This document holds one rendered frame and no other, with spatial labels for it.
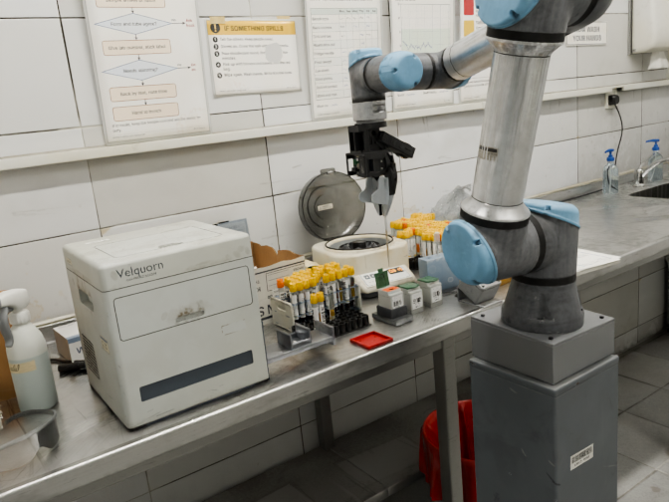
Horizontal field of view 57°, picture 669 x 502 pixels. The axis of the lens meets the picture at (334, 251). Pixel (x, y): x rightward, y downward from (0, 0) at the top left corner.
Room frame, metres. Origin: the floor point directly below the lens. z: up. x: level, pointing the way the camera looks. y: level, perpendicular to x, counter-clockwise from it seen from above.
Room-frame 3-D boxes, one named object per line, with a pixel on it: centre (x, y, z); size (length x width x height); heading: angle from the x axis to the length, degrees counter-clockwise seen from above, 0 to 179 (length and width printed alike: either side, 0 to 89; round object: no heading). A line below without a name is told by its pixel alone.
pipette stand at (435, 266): (1.59, -0.27, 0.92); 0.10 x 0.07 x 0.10; 116
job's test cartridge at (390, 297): (1.41, -0.12, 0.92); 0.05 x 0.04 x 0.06; 34
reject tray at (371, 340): (1.29, -0.06, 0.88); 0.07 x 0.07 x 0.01; 34
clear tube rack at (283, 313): (1.48, 0.06, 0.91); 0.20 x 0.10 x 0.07; 124
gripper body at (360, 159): (1.39, -0.10, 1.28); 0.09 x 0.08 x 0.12; 126
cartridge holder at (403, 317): (1.41, -0.12, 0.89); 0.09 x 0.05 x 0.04; 34
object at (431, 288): (1.50, -0.23, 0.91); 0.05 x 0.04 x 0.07; 34
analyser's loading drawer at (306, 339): (1.21, 0.12, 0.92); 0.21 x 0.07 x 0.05; 124
